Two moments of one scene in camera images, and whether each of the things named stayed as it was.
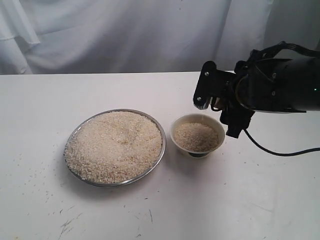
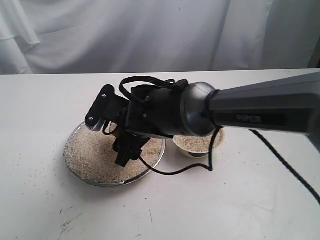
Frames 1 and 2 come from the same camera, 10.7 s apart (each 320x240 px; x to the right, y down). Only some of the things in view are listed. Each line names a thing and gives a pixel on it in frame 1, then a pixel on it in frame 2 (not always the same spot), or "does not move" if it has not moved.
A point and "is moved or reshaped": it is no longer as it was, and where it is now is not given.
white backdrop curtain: (42, 37) does not move
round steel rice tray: (115, 147) does not move
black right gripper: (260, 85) -> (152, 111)
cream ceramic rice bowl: (198, 134) does not move
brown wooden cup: (216, 104) is moved or reshaped
